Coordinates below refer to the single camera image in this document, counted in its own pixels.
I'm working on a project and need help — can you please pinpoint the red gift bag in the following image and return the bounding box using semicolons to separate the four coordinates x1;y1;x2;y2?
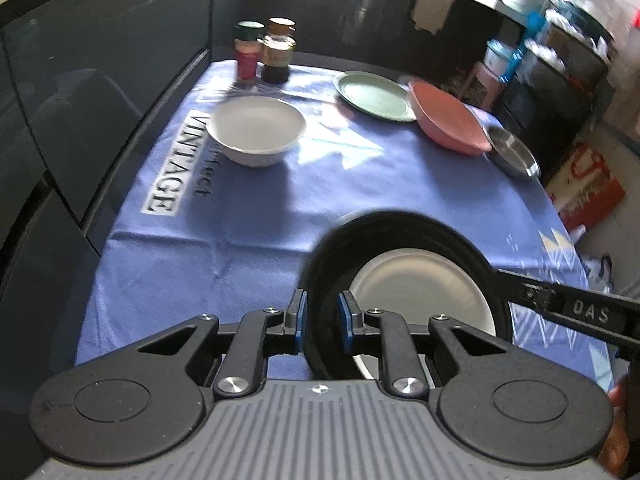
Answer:
544;141;627;231

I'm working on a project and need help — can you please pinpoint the green plate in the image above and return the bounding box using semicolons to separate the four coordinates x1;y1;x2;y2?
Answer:
333;71;418;122

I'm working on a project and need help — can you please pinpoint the dark soy sauce bottle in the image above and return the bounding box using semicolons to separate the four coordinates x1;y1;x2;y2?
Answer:
260;17;297;85

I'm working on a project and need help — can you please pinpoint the black bowl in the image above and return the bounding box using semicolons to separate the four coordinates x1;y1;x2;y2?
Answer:
300;210;515;383

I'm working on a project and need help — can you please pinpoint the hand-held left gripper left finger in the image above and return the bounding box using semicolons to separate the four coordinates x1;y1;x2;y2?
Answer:
137;290;308;401

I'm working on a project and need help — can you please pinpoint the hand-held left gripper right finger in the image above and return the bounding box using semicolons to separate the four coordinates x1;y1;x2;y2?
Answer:
337;290;508;401

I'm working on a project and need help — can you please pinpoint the white plate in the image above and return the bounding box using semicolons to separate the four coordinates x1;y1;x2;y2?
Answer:
348;251;497;381

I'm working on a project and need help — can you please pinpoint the pink plastic stool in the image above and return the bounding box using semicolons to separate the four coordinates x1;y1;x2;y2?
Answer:
457;61;507;112

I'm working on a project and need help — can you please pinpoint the person's right hand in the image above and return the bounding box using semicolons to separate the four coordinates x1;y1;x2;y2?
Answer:
600;362;640;477

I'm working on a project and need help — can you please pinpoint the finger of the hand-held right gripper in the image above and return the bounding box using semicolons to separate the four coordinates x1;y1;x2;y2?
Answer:
497;268;562;315

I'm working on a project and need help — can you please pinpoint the beige hanging towel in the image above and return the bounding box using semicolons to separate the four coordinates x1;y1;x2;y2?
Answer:
416;0;457;37

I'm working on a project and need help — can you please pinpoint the stainless steel bowl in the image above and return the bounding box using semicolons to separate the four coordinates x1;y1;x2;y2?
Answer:
482;125;542;181

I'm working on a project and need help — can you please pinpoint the dark kitchen counter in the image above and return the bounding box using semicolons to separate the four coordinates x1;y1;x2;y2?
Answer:
212;0;533;77

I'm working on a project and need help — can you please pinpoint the red spice bottle green cap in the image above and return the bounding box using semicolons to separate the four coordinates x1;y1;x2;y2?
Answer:
234;21;265;82

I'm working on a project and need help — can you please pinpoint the white bowl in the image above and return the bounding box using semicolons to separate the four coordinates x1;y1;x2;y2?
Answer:
206;96;307;167

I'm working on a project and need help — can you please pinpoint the pink deep plate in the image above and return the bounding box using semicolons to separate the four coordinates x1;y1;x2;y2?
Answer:
407;80;493;157

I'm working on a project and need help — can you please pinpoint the black storage rack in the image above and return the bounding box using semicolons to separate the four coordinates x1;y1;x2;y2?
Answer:
492;7;618;181

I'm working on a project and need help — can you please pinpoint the white plastic bag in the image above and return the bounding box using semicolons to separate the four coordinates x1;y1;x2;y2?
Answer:
582;254;617;293

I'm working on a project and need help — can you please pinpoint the blue printed tablecloth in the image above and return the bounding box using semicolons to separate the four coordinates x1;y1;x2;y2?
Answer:
75;57;617;396

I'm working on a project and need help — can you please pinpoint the dark glossy cabinet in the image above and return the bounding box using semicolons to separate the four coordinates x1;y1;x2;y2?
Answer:
0;0;217;406

